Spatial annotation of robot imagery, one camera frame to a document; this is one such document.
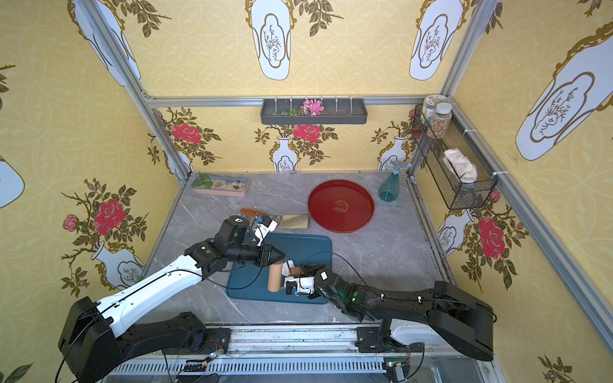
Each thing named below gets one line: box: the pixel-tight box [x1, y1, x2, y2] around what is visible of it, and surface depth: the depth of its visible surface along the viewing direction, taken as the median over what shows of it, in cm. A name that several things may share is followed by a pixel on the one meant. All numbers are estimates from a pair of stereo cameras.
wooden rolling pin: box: [267, 261, 283, 293], surface depth 75 cm
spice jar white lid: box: [427, 102, 453, 140], surface depth 82 cm
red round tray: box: [308, 179, 376, 234], surface depth 112 cm
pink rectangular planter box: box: [191, 175, 250, 198], surface depth 116 cm
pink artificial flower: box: [300, 98, 325, 116], surface depth 90 cm
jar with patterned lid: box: [421, 94, 450, 127], surface depth 88 cm
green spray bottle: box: [377, 159, 413, 203], surface depth 109 cm
